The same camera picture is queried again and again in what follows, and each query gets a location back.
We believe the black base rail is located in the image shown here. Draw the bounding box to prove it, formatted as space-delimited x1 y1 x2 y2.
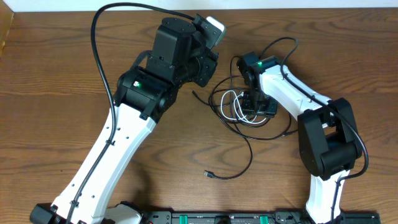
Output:
102 201 382 224

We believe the thin black cable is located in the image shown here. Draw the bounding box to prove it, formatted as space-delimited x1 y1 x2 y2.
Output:
191 74 299 141

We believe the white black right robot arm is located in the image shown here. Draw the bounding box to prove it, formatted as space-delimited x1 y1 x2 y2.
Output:
236 52 366 223

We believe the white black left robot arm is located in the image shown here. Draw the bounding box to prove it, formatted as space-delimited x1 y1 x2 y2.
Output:
30 16 226 223

